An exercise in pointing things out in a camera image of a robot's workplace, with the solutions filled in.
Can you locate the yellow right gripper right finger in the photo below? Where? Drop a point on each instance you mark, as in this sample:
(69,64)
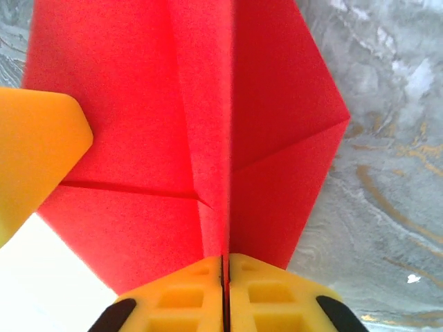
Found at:
(277,301)

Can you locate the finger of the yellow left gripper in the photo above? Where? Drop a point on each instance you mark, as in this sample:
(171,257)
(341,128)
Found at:
(34,148)

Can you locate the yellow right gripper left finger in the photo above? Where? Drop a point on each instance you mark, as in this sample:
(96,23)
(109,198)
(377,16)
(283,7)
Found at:
(183,301)

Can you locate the red square paper sheet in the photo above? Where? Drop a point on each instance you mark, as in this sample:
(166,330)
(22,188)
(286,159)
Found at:
(138,121)

